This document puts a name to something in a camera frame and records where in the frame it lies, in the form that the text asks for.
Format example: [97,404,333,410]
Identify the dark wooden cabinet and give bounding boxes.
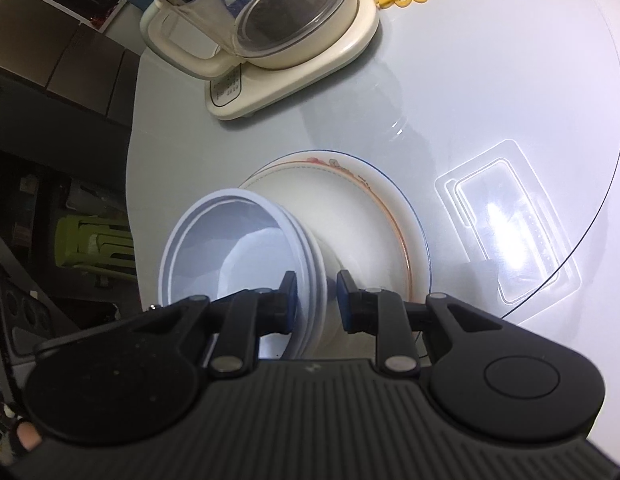
[0,0,151,126]

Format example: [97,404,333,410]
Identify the clear plastic tray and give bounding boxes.
[434,139,583,307]

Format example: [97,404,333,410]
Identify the black holed plastic panel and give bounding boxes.
[0,275,56,346]

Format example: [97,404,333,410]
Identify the green plastic stool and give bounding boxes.
[55,215,138,281]

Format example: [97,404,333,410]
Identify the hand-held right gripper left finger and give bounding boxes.
[135,271,299,377]

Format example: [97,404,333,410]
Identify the glass electric kettle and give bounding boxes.
[140,0,361,78]

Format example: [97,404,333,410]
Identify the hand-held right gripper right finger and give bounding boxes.
[336,270,503,376]

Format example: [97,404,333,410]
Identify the small leaf-print orange-rim plate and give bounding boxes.
[240,160,415,356]

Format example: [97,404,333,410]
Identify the cream kettle base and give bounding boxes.
[205,0,381,121]

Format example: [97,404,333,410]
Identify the person's left hand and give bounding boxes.
[10,420,45,461]

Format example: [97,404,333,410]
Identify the flower-print blue-rim plate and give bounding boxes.
[237,150,431,306]

